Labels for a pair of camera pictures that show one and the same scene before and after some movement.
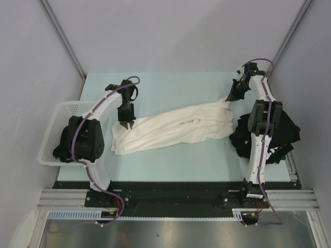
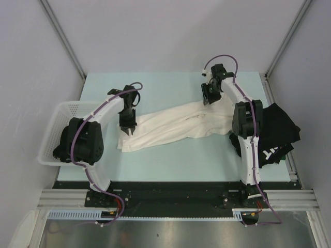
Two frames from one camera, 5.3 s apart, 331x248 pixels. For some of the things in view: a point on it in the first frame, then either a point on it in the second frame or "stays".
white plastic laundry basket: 60,113 stays
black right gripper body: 239,89 → 211,92
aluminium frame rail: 76,198 stays
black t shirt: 63,151 stays
